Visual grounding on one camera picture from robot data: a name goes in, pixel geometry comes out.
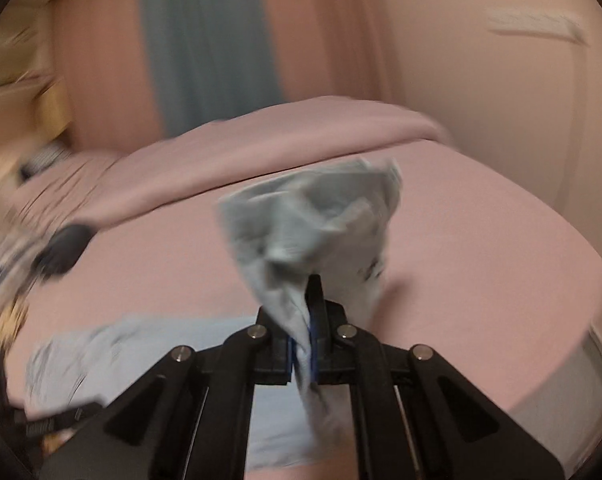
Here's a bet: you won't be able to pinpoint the white wall socket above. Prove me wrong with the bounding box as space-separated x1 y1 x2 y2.
486 6 589 44

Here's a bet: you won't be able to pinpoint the blue striped pillow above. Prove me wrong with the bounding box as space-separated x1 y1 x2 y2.
21 142 76 180

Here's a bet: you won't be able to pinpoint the dark folded clothing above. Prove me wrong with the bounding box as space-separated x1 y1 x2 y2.
34 223 94 278

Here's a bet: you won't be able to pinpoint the yellow printed garment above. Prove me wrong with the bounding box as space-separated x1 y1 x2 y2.
0 295 31 343

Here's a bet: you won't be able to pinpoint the light blue strawberry pants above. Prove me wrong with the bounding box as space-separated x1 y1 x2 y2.
25 156 404 472

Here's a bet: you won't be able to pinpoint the blue curtain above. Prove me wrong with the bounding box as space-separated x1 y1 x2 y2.
138 0 288 137

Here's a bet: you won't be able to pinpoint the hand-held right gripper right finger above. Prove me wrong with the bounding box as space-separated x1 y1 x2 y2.
306 275 564 480

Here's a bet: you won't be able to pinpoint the pink duvet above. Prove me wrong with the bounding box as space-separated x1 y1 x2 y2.
11 95 452 231

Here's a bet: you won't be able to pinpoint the plaid pillow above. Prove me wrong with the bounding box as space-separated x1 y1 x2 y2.
0 220 52 306

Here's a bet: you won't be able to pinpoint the yellow pleated fabric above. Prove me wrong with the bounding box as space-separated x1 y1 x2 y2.
0 20 52 93

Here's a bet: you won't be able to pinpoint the bed with pink sheet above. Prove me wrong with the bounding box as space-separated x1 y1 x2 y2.
1 150 602 461

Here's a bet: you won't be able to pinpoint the pink curtain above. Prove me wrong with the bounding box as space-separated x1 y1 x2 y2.
51 0 168 153
253 0 407 111

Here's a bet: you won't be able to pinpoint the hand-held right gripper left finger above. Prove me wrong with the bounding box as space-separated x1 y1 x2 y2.
41 305 294 480

